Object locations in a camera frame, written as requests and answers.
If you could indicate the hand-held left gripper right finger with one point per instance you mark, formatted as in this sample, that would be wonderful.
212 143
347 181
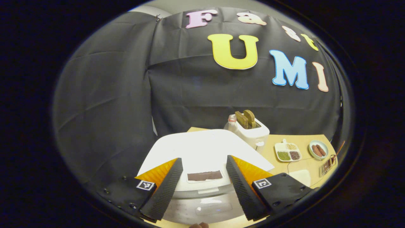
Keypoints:
245 193

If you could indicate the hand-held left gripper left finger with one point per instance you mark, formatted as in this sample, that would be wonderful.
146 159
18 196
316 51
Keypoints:
164 190

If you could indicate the white rice cooker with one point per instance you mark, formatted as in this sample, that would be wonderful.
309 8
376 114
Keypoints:
202 148

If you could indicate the clear box of rice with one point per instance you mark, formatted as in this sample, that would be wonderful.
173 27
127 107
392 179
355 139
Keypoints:
300 177

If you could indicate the brown wooden spoon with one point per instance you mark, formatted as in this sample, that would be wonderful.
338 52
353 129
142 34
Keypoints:
337 153

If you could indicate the white divided dish of beans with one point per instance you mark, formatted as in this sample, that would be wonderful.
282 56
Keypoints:
281 148

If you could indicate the white toaster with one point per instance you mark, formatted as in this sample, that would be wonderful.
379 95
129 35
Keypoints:
256 134

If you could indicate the clear plastic water bottle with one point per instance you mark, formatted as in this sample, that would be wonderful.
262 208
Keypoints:
231 125

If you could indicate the brown toast slice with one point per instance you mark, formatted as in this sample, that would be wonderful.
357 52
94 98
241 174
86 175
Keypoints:
242 120
250 117

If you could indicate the pale green plate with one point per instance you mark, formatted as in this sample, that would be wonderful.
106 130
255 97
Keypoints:
311 144

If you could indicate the red meat slice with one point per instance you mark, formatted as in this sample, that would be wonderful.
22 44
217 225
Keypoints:
321 149
316 151

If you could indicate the black backdrop cloth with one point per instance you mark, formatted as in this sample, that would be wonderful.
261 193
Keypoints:
190 88

